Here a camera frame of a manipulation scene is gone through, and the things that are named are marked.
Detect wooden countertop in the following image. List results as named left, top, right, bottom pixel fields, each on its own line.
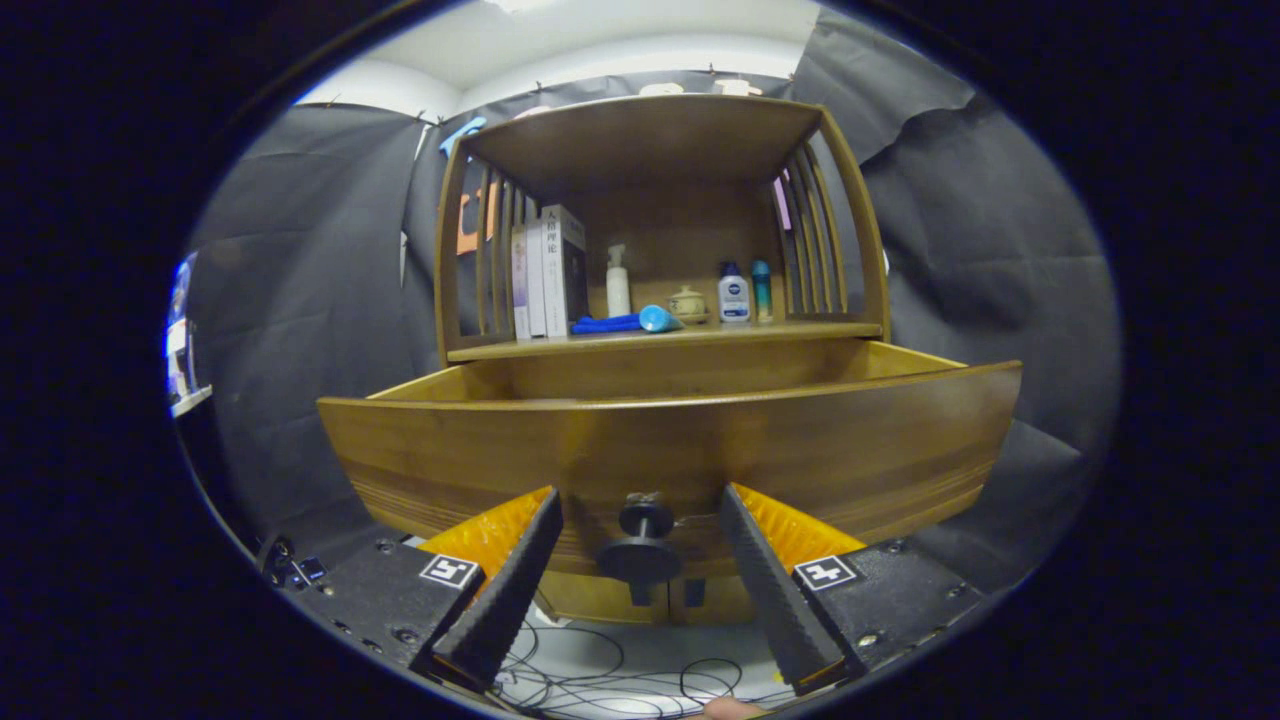
left=447, top=318, right=885, bottom=363

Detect white lotion bottle blue cap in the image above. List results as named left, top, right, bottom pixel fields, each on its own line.
left=717, top=262, right=751, bottom=323

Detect wooden cabinet door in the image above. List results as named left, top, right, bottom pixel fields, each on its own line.
left=665, top=575, right=761, bottom=626
left=535, top=570, right=666, bottom=626

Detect black drawer knob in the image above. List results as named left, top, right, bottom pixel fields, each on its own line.
left=597, top=500, right=684, bottom=586

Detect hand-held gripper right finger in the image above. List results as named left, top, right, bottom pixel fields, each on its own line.
left=718, top=483, right=986, bottom=696

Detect wooden drawer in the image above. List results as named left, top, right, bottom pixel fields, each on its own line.
left=317, top=340, right=1024, bottom=586

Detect small black device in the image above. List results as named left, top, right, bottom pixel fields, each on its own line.
left=262, top=537, right=328, bottom=591

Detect white book with dark cover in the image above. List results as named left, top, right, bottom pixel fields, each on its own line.
left=541, top=204, right=591, bottom=339

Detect wooden cabinet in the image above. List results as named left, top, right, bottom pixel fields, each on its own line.
left=433, top=93, right=893, bottom=626

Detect pale purple book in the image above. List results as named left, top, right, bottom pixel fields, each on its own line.
left=511, top=224, right=531, bottom=340

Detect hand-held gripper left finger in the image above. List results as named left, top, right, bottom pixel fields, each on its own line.
left=300, top=486, right=566, bottom=693

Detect black floor cables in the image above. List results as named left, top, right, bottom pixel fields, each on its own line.
left=495, top=615, right=781, bottom=716

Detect white pump bottle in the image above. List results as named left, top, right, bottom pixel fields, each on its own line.
left=606, top=244, right=633, bottom=319

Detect white equipment stand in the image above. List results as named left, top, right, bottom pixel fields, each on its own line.
left=165, top=255, right=213, bottom=418

